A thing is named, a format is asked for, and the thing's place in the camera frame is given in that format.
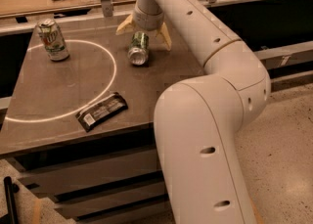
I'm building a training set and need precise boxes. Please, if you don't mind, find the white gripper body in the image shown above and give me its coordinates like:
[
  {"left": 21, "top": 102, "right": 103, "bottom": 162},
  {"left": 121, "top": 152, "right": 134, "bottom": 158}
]
[{"left": 133, "top": 0, "right": 164, "bottom": 31}]

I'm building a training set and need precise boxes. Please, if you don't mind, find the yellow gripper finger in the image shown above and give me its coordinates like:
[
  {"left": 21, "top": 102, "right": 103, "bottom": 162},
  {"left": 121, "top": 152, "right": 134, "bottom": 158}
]
[
  {"left": 115, "top": 15, "right": 135, "bottom": 35},
  {"left": 156, "top": 22, "right": 172, "bottom": 51}
]

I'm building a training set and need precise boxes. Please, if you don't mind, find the green soda can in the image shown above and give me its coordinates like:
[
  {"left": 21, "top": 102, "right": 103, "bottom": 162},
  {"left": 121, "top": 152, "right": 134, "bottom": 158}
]
[{"left": 127, "top": 31, "right": 149, "bottom": 66}]

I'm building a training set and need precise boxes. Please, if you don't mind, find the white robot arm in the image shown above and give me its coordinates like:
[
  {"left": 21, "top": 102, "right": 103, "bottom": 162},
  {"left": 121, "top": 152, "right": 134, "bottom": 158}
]
[{"left": 133, "top": 0, "right": 271, "bottom": 224}]

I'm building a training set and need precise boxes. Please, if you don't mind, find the white 7up can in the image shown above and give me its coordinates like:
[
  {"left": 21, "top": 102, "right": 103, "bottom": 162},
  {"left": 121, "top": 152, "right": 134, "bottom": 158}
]
[{"left": 36, "top": 19, "right": 69, "bottom": 62}]

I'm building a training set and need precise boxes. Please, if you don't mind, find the black snack wrapper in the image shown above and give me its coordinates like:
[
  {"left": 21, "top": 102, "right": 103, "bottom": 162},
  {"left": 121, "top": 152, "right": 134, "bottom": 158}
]
[{"left": 75, "top": 92, "right": 128, "bottom": 132}]

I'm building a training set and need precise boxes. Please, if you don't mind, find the grey drawer cabinet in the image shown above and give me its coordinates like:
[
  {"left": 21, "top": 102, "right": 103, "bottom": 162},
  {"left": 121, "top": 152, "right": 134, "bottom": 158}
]
[{"left": 0, "top": 17, "right": 202, "bottom": 224}]

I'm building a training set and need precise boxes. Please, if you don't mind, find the black stand bottom left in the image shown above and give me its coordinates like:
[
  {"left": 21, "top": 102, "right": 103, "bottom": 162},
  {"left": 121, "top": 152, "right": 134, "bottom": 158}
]
[{"left": 0, "top": 176, "right": 20, "bottom": 224}]

